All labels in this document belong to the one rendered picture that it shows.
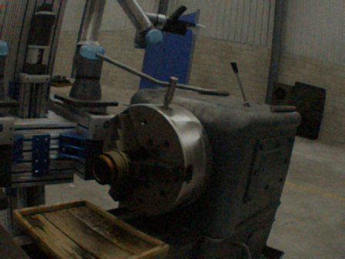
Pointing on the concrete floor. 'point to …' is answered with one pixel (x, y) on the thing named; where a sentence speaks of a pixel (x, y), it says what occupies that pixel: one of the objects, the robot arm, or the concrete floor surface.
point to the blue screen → (170, 56)
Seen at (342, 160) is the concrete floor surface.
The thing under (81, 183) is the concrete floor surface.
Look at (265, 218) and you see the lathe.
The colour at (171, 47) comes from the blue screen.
